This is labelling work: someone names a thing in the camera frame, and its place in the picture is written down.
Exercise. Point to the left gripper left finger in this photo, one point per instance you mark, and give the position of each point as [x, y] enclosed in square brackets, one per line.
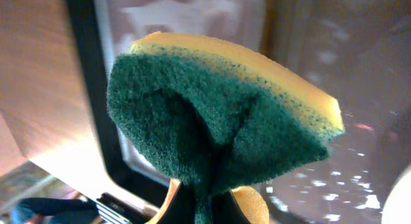
[178, 207]

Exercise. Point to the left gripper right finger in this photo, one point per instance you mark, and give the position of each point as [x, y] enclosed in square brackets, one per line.
[226, 210]

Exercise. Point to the yellow green sponge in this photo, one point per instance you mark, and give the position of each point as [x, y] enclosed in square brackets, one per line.
[216, 115]

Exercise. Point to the small soapy water tray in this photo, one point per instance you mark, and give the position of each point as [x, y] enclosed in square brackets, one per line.
[104, 29]

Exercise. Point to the large brown serving tray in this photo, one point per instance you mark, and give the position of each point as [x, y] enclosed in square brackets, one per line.
[359, 52]

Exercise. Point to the cream white plate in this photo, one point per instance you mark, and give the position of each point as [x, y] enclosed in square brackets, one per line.
[397, 206]

